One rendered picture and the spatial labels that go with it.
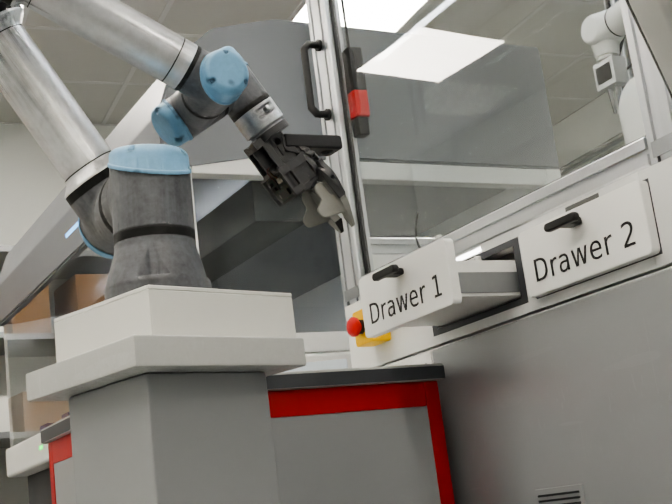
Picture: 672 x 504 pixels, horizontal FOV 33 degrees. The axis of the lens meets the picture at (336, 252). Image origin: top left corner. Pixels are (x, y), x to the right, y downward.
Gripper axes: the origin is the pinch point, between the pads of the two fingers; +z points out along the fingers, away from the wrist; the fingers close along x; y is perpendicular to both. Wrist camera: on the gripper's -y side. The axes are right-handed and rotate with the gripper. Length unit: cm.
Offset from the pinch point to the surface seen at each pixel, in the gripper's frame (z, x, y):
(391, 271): 11.3, 3.0, 0.6
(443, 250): 12.6, 13.8, -2.8
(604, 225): 21.9, 37.4, -12.3
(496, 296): 24.6, 12.2, -7.2
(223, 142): -28, -80, -36
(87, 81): -110, -363, -160
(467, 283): 19.5, 12.8, -3.5
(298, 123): -21, -80, -58
